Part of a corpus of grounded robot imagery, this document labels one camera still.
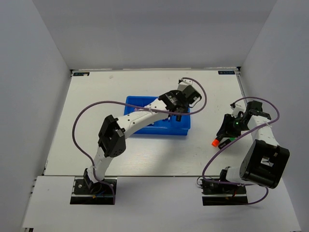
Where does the blue corner label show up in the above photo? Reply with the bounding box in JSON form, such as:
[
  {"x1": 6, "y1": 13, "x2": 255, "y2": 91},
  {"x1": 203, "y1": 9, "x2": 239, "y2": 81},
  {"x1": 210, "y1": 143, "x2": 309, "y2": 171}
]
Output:
[
  {"x1": 73, "y1": 72, "x2": 90, "y2": 76},
  {"x1": 218, "y1": 70, "x2": 235, "y2": 75}
]

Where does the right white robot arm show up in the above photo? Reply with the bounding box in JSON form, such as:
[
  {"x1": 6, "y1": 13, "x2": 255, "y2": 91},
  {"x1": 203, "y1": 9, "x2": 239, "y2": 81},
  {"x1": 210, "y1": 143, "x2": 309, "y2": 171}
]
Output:
[{"x1": 212, "y1": 101, "x2": 290, "y2": 193}]

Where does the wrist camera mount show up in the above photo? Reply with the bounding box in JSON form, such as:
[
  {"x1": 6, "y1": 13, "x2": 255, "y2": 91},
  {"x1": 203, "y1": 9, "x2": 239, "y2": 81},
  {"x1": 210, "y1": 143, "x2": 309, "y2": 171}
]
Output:
[
  {"x1": 177, "y1": 78, "x2": 193, "y2": 91},
  {"x1": 230, "y1": 103, "x2": 245, "y2": 118}
]

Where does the blue plastic divided tray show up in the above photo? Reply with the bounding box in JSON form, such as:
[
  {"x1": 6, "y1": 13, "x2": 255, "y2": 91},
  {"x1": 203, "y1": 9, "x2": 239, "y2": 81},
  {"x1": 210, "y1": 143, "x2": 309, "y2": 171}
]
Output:
[{"x1": 126, "y1": 96, "x2": 191, "y2": 136}]

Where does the left blue corner label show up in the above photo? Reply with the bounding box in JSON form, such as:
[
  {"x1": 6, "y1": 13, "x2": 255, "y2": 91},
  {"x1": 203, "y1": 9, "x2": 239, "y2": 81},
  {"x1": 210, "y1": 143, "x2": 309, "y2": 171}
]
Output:
[{"x1": 73, "y1": 72, "x2": 90, "y2": 76}]

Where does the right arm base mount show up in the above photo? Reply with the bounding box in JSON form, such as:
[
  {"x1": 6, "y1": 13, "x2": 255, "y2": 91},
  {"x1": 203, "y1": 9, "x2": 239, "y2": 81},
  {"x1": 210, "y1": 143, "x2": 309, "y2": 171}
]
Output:
[{"x1": 197, "y1": 176, "x2": 249, "y2": 206}]

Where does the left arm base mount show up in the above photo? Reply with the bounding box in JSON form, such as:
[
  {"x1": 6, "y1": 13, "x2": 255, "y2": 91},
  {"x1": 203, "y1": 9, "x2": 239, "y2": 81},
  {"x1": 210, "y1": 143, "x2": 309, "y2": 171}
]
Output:
[{"x1": 70, "y1": 177, "x2": 117, "y2": 205}]

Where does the orange cap highlighter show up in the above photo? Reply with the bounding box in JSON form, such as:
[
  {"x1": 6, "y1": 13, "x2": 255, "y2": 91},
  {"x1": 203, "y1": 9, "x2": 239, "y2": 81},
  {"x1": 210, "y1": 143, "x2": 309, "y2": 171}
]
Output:
[{"x1": 211, "y1": 137, "x2": 221, "y2": 147}]

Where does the green cap highlighter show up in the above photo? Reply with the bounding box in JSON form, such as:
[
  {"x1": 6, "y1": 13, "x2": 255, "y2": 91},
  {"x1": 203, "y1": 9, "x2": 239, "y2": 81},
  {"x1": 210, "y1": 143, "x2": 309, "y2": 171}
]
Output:
[{"x1": 218, "y1": 138, "x2": 235, "y2": 149}]

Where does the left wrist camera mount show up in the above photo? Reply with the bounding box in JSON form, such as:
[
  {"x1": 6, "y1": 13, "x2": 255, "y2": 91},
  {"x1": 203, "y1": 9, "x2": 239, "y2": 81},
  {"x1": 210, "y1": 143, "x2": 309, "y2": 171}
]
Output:
[{"x1": 177, "y1": 78, "x2": 193, "y2": 91}]

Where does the right blue corner label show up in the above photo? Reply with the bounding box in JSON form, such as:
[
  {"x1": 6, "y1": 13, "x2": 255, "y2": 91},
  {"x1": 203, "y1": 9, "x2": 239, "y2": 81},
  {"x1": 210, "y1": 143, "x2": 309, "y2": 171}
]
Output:
[{"x1": 218, "y1": 70, "x2": 235, "y2": 75}]

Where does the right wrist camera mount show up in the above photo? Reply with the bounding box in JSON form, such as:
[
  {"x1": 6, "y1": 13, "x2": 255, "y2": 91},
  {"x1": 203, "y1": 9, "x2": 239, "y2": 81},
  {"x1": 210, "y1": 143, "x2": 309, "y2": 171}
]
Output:
[{"x1": 230, "y1": 103, "x2": 245, "y2": 118}]

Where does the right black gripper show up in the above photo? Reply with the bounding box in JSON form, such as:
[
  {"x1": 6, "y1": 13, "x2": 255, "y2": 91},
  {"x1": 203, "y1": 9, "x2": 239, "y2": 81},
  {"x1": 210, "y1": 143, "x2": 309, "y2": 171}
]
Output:
[{"x1": 216, "y1": 113, "x2": 250, "y2": 138}]

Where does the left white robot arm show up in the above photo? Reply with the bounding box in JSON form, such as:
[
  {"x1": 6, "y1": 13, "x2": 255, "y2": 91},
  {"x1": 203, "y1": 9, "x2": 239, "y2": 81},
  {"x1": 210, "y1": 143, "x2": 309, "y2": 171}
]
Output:
[{"x1": 84, "y1": 85, "x2": 201, "y2": 193}]

